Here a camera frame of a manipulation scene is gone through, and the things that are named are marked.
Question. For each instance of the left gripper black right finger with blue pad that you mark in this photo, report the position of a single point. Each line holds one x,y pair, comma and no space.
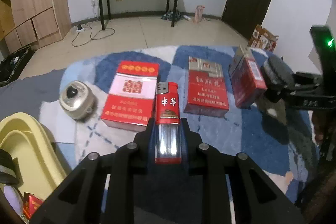
235,188

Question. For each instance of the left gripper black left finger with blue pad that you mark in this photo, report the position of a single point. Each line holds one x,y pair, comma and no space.
101,188

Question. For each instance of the red white cigarette pack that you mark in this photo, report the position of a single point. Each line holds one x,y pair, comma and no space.
130,101

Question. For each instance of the beige Hello Kitty case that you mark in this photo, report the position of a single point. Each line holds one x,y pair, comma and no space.
77,100

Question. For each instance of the red lighter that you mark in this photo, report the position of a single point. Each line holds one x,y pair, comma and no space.
168,149

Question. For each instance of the blue white checkered rug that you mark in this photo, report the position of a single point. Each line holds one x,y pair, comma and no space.
279,139

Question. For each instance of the small red box in basin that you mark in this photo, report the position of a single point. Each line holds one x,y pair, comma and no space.
31,204

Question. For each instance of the yellow plastic basin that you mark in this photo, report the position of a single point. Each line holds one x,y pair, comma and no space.
29,164

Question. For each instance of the red silver cigarette pack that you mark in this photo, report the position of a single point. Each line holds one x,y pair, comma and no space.
206,92

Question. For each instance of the grey bed sheet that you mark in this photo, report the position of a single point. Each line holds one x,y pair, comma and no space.
28,94

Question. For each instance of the pink bag on floor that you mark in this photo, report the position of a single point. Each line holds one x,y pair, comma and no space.
198,13

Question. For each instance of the black open case on floor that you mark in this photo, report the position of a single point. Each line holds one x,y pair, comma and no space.
13,65

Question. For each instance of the dark cloth under table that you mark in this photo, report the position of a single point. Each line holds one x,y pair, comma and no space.
169,16

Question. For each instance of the wooden wardrobe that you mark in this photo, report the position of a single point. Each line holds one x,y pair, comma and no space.
33,22

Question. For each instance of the cardboard box by wall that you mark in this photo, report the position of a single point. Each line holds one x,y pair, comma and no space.
263,39

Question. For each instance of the white power strip with cable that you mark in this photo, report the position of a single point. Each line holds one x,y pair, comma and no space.
101,34

